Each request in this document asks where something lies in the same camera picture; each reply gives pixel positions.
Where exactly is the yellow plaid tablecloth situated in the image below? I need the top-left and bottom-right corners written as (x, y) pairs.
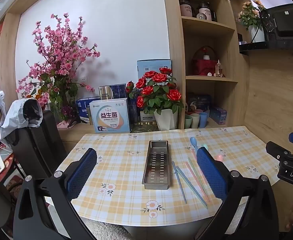
top-left (70, 125), bottom-right (280, 227)

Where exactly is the dark box with moon print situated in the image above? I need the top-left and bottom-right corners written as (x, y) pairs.
top-left (187, 94), bottom-right (200, 112)

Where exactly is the red patterned cloth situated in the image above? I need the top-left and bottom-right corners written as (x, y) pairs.
top-left (0, 152), bottom-right (24, 193)

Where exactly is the white and blue carton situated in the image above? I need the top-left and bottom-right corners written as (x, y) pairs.
top-left (90, 98), bottom-right (131, 134)

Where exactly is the purple box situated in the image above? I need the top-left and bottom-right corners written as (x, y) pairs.
top-left (209, 106), bottom-right (227, 126)

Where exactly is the pink blossom plant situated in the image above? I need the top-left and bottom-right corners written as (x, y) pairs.
top-left (16, 12), bottom-right (101, 120)

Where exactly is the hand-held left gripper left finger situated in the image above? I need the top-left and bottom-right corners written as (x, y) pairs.
top-left (13, 147), bottom-right (98, 240)

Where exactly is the light blue box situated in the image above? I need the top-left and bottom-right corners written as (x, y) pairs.
top-left (137, 59), bottom-right (172, 80)

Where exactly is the red basket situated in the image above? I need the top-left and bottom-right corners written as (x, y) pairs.
top-left (191, 45), bottom-right (218, 76)

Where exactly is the silver and navy box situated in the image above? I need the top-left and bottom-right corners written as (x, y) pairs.
top-left (98, 84), bottom-right (127, 100)

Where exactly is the white box with blue print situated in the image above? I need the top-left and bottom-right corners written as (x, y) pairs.
top-left (140, 110), bottom-right (157, 123)

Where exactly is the blue spoon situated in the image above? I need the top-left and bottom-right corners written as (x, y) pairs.
top-left (190, 137), bottom-right (199, 153)

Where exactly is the small glass bottle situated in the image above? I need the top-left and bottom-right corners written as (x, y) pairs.
top-left (215, 60), bottom-right (224, 78)

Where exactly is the black machine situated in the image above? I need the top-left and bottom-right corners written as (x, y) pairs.
top-left (239, 4), bottom-right (293, 55)

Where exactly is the gold ornate dish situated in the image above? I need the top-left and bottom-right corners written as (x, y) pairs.
top-left (132, 121), bottom-right (160, 133)

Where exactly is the grey jacket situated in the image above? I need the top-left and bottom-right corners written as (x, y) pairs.
top-left (0, 98), bottom-right (43, 146)

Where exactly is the stainless steel utensil tray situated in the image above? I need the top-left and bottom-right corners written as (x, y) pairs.
top-left (142, 140), bottom-right (171, 190)

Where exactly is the white jar with dark lid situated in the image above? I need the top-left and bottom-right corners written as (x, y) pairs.
top-left (196, 1), bottom-right (212, 21)

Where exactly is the beige cup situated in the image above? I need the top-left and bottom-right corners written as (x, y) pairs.
top-left (190, 113), bottom-right (200, 130)

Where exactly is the blue printed box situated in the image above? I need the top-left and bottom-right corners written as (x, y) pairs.
top-left (199, 94), bottom-right (211, 111)

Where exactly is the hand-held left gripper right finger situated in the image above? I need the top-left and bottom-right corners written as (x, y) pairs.
top-left (195, 146), bottom-right (279, 240)

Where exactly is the orange rose plant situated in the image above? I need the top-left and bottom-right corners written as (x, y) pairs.
top-left (237, 0), bottom-right (266, 30)

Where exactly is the blue flat box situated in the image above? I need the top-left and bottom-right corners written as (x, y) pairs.
top-left (76, 96), bottom-right (101, 125)

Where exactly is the wooden side shelf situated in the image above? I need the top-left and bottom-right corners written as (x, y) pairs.
top-left (0, 12), bottom-right (21, 92)

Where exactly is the blue chopstick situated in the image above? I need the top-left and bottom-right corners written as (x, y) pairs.
top-left (171, 161), bottom-right (187, 204)
top-left (176, 166), bottom-right (209, 210)

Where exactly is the dark chair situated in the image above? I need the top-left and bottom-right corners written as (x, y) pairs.
top-left (12, 110), bottom-right (67, 180)

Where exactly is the dark blue tall box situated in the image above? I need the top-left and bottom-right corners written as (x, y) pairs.
top-left (128, 97), bottom-right (140, 125)

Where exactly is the red rose plant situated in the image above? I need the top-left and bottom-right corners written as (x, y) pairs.
top-left (125, 67), bottom-right (184, 115)

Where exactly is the white round flower pot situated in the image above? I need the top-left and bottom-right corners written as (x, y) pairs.
top-left (248, 25), bottom-right (266, 43)

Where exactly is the green chopstick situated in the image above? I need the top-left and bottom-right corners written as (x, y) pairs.
top-left (188, 157), bottom-right (208, 196)

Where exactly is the white faceted flower pot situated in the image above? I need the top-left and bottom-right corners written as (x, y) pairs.
top-left (153, 108), bottom-right (179, 131)

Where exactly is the blue cup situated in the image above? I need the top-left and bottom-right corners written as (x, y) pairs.
top-left (199, 112), bottom-right (209, 128)

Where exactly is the wooden shelf unit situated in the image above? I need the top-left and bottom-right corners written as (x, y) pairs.
top-left (161, 0), bottom-right (252, 131)

